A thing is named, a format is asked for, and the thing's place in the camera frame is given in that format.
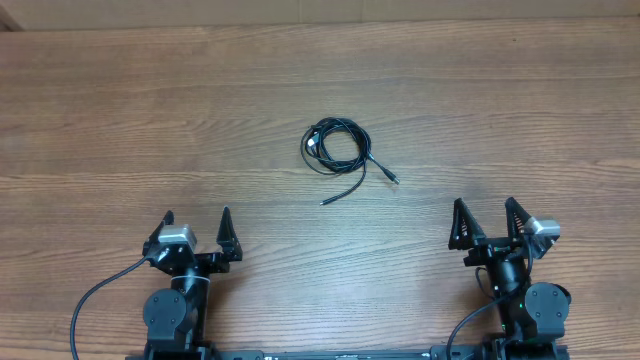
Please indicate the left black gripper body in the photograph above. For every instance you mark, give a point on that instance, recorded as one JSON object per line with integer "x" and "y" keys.
{"x": 208, "y": 264}

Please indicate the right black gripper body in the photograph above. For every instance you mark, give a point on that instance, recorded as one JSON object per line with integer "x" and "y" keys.
{"x": 487, "y": 251}

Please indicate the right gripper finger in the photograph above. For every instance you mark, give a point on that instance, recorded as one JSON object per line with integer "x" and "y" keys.
{"x": 517, "y": 218}
{"x": 465, "y": 233}

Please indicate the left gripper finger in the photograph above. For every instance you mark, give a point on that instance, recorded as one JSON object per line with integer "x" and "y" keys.
{"x": 168, "y": 219}
{"x": 227, "y": 239}

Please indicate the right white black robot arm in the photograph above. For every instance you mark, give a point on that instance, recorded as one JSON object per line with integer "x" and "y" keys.
{"x": 532, "y": 314}

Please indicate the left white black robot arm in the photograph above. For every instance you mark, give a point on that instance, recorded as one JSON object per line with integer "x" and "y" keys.
{"x": 176, "y": 316}

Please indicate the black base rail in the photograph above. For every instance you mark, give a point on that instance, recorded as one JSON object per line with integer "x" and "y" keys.
{"x": 437, "y": 352}

